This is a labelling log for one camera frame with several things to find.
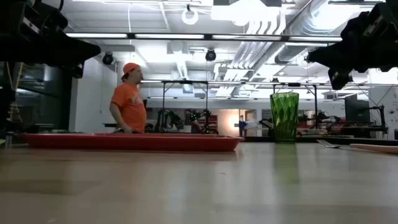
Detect black background robot stand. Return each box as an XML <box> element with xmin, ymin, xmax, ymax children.
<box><xmin>341</xmin><ymin>105</ymin><xmax>389</xmax><ymax>138</ymax></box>

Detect person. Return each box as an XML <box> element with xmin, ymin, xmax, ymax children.
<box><xmin>109</xmin><ymin>62</ymin><xmax>147</xmax><ymax>134</ymax></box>

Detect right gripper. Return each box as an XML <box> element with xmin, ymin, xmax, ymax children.
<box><xmin>310</xmin><ymin>0</ymin><xmax>385</xmax><ymax>91</ymax></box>

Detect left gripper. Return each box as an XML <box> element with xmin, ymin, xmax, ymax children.
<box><xmin>18</xmin><ymin>0</ymin><xmax>102</xmax><ymax>78</ymax></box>

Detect black background table frame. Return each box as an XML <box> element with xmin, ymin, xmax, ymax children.
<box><xmin>161</xmin><ymin>80</ymin><xmax>209</xmax><ymax>134</ymax></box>
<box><xmin>272</xmin><ymin>82</ymin><xmax>318</xmax><ymax>130</ymax></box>

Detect red plastic tray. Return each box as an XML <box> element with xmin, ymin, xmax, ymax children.
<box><xmin>20</xmin><ymin>133</ymin><xmax>245</xmax><ymax>152</ymax></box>

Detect black computer monitor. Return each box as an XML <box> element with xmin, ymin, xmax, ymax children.
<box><xmin>344</xmin><ymin>94</ymin><xmax>371</xmax><ymax>124</ymax></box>

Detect white coiled cable ring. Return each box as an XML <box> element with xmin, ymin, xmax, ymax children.
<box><xmin>181</xmin><ymin>7</ymin><xmax>200</xmax><ymax>26</ymax></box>

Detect green faceted plastic cup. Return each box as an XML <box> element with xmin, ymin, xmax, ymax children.
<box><xmin>269</xmin><ymin>91</ymin><xmax>300</xmax><ymax>144</ymax></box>

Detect red tool cabinet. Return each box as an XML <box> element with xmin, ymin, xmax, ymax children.
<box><xmin>199</xmin><ymin>114</ymin><xmax>218</xmax><ymax>133</ymax></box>

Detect silver ventilation duct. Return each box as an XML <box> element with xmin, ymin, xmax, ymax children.
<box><xmin>275</xmin><ymin>0</ymin><xmax>343</xmax><ymax>65</ymax></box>

